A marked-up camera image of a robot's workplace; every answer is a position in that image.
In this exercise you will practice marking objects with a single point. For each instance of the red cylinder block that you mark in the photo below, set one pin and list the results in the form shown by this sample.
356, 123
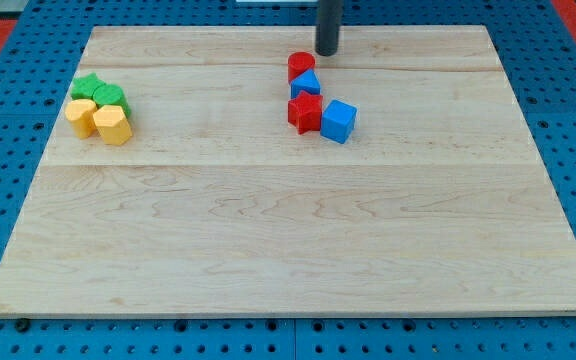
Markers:
298, 63

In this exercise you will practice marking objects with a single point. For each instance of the red star block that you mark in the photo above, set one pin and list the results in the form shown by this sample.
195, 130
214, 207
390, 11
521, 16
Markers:
305, 112

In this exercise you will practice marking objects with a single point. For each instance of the blue cube block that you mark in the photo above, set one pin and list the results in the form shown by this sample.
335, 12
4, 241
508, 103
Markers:
338, 120

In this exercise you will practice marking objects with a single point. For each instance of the green star block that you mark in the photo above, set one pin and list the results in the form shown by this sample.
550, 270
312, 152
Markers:
84, 87

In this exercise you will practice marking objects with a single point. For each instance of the blue triangular block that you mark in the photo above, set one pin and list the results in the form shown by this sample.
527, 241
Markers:
307, 81

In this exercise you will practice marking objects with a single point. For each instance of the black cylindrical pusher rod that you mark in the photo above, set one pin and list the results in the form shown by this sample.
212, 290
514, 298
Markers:
328, 23

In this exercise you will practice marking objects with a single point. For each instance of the yellow hexagon block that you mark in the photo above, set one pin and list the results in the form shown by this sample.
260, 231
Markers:
112, 125

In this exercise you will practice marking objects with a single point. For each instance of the green cylinder block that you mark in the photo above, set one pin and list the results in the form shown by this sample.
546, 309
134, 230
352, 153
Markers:
111, 94

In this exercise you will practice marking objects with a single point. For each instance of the yellow pentagon block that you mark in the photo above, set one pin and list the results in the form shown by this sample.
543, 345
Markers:
79, 114

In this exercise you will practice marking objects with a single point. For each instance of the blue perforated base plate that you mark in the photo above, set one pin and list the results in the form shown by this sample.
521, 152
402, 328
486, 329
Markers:
37, 65

